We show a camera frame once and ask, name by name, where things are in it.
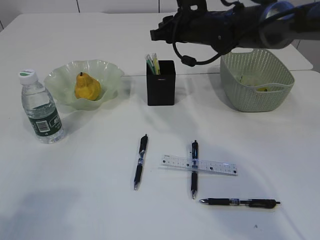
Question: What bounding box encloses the yellow utility knife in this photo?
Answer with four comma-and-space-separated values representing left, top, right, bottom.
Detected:
151, 53, 161, 75

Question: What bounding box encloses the green white mechanical pencil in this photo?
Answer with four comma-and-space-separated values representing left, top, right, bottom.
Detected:
145, 54, 156, 75

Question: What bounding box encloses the green woven plastic basket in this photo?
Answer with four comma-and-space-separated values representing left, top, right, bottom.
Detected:
220, 49, 295, 113

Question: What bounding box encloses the yellow pear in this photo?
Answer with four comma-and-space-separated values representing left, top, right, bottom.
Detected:
74, 72, 101, 101

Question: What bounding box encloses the black square pen holder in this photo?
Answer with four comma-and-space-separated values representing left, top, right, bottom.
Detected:
146, 60, 176, 106

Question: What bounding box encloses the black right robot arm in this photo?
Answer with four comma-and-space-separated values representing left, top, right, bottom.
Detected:
150, 0, 320, 53

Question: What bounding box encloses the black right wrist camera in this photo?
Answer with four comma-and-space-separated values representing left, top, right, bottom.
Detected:
176, 0, 208, 12

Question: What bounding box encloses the green wavy glass plate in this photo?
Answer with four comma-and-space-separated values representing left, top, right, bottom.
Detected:
44, 59, 124, 111

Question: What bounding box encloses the black gel pen middle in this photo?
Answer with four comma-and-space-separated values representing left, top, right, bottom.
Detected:
190, 140, 199, 199

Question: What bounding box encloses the black gel pen bottom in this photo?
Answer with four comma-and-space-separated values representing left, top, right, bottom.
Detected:
199, 198, 281, 209

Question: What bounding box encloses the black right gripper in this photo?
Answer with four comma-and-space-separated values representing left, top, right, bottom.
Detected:
149, 13, 185, 44

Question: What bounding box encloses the clear plastic water bottle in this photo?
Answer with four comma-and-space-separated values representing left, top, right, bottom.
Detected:
18, 69, 65, 144

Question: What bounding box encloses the clear plastic ruler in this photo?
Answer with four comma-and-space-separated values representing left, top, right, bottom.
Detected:
160, 155, 238, 176

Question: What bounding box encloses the black gel pen left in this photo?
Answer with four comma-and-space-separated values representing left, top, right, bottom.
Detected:
133, 134, 148, 191

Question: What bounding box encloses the black gel pen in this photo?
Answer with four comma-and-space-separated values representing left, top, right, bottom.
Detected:
190, 140, 199, 199
199, 198, 281, 209
133, 134, 148, 191

